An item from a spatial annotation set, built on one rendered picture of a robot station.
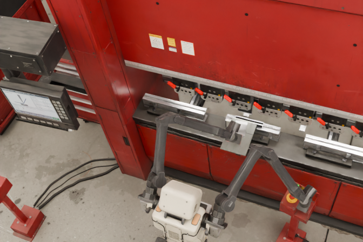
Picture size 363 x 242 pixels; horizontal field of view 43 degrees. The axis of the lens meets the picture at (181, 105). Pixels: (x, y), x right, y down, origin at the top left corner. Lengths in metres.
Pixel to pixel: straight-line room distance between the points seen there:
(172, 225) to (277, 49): 1.14
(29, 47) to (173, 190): 1.12
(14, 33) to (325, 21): 1.70
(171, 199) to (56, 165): 2.15
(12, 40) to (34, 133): 2.20
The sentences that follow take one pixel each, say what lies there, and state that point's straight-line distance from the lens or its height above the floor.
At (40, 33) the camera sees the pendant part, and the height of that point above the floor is 1.95.
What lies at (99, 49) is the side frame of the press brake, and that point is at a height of 1.71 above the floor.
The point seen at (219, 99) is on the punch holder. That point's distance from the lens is 3.12.
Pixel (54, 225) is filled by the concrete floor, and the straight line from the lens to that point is 4.30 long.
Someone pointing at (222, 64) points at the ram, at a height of 1.59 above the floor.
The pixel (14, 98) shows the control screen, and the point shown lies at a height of 1.49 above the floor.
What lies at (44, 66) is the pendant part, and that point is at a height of 1.85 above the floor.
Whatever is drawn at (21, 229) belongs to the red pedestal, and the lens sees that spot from 4.26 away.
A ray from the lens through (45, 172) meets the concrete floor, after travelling 4.58.
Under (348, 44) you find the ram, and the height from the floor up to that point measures 1.94.
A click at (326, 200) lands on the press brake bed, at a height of 0.46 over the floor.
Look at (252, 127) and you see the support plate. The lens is 3.25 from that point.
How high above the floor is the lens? 3.69
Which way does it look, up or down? 53 degrees down
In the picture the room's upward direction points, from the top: 10 degrees counter-clockwise
